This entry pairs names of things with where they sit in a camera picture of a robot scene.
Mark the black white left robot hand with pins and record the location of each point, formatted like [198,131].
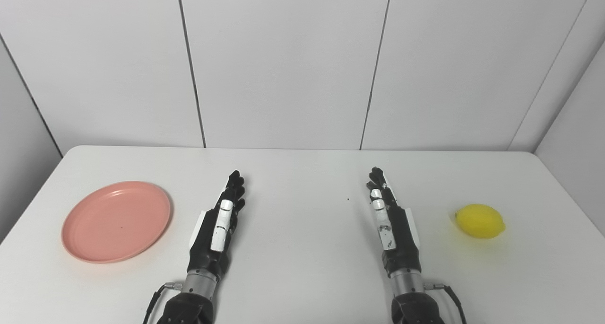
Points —
[208,248]

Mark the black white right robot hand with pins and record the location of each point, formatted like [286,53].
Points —
[401,241]

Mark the yellow lemon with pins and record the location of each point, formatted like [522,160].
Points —
[479,221]

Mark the pink round plate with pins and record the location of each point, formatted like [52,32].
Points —
[116,222]

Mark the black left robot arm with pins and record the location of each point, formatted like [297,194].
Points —
[191,302]

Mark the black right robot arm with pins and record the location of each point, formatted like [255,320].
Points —
[411,302]

